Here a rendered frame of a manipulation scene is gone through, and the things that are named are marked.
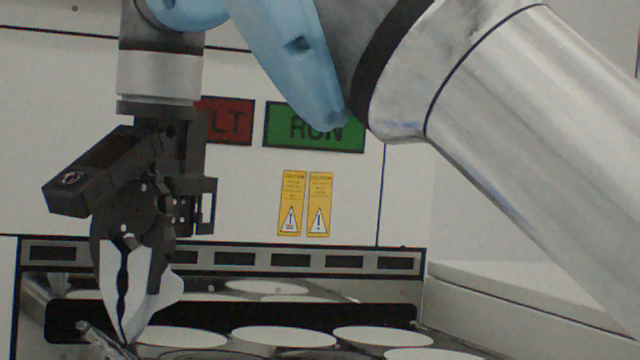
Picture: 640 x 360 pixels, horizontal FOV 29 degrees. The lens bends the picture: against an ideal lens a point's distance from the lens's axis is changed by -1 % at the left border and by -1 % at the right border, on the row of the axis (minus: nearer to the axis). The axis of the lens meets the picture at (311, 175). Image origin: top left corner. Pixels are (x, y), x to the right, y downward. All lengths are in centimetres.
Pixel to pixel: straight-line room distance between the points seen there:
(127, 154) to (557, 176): 58
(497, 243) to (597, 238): 270
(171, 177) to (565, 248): 58
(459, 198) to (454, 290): 183
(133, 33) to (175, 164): 12
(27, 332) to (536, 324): 49
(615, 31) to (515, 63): 287
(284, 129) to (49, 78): 25
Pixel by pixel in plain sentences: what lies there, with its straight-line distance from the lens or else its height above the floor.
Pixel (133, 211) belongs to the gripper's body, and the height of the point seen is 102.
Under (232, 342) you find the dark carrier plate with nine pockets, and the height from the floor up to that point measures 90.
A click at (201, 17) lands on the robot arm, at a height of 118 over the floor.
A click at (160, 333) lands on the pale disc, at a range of 116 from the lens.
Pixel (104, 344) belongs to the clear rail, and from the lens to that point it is 110.
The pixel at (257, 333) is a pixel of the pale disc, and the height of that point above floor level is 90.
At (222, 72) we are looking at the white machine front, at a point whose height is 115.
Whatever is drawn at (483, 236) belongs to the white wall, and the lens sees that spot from 320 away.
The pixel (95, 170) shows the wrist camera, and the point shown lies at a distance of 104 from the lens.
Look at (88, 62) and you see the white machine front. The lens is 122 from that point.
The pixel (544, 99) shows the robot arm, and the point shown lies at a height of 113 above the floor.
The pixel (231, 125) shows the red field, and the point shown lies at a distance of 127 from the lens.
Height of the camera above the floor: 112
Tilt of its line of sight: 3 degrees down
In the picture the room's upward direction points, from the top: 5 degrees clockwise
